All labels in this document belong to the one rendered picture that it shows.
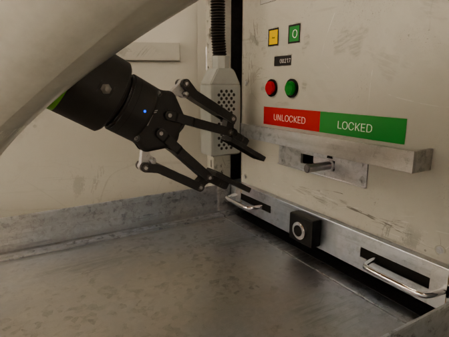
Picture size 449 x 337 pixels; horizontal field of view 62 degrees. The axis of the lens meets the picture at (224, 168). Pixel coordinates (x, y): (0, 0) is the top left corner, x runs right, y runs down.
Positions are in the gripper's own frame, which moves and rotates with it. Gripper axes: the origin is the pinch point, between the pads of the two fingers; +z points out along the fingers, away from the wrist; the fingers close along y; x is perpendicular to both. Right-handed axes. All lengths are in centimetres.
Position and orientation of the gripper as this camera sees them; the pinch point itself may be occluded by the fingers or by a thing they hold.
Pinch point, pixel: (237, 164)
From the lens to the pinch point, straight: 56.3
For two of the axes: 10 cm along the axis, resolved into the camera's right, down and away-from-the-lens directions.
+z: 7.4, 3.9, 5.4
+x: 5.1, 1.9, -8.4
